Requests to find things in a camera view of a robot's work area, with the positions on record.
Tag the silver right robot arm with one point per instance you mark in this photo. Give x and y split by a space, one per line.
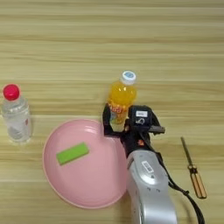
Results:
151 192

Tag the orange juice bottle white cap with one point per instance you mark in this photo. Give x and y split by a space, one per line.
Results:
122 93

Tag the small black box white label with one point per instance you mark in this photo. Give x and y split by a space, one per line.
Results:
141 116

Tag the green rectangular block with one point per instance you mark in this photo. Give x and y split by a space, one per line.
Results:
72 153

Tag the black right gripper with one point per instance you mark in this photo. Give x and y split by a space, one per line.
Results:
137 144

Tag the pink round plate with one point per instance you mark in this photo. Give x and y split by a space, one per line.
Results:
87 178

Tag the clear water bottle red cap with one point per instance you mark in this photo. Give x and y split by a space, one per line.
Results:
16 116

